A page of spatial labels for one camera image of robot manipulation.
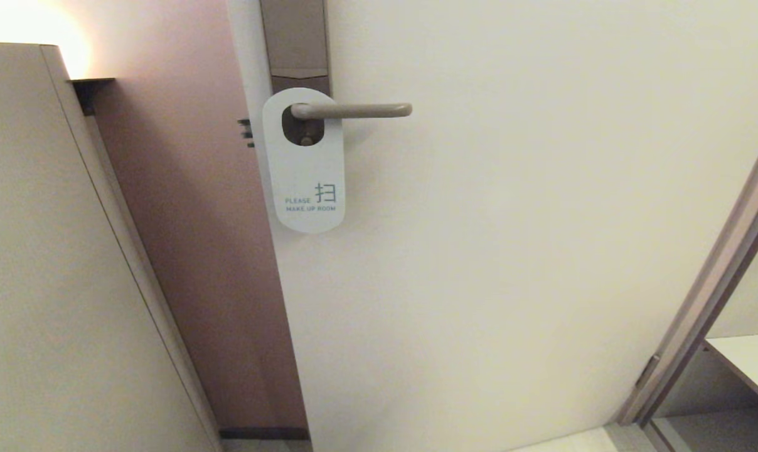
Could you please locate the white and blue door hanger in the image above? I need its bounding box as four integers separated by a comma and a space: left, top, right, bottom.
262, 87, 346, 235

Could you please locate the brown door lock plate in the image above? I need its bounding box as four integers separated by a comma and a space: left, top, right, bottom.
259, 0, 333, 147

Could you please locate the dark baseboard strip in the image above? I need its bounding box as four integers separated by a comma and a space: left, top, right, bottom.
218, 427, 311, 441

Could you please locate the beige closet shelf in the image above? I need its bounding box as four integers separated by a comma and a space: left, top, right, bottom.
704, 333, 758, 416

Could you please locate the beige metal door handle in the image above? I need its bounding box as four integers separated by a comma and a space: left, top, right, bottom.
290, 102, 413, 121

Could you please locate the dark wall lamp bracket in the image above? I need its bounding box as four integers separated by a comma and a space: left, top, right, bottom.
69, 77, 116, 117

